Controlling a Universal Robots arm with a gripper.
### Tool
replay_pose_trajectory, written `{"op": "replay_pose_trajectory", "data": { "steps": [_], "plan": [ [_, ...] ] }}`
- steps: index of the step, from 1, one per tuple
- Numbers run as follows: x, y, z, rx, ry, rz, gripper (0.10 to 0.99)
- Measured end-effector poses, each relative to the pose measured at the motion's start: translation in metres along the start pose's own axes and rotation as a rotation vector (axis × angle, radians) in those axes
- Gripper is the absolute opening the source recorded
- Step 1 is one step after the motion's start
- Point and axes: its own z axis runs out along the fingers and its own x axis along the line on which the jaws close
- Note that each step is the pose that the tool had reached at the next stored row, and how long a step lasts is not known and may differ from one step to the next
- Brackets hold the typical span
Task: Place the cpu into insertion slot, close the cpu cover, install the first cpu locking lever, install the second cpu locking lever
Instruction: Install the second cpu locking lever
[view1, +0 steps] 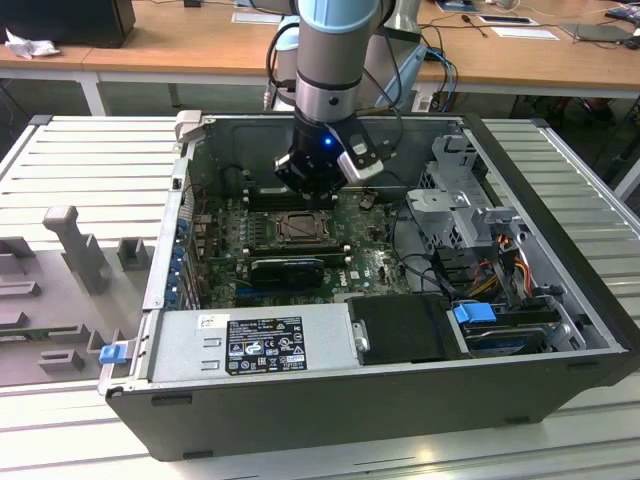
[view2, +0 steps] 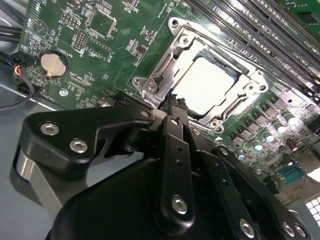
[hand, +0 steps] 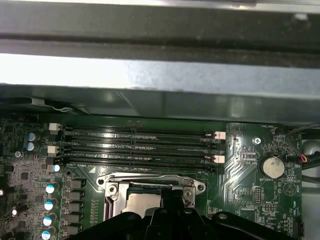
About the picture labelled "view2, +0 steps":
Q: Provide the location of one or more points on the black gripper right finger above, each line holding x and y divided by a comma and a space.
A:
221, 172

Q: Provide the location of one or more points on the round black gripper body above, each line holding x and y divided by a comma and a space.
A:
112, 207

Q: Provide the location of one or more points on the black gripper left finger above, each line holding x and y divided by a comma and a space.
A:
105, 116

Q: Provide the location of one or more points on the silver-topped CPU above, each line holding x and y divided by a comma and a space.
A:
207, 82

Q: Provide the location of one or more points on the metal socket cover frame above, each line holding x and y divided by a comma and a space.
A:
185, 52

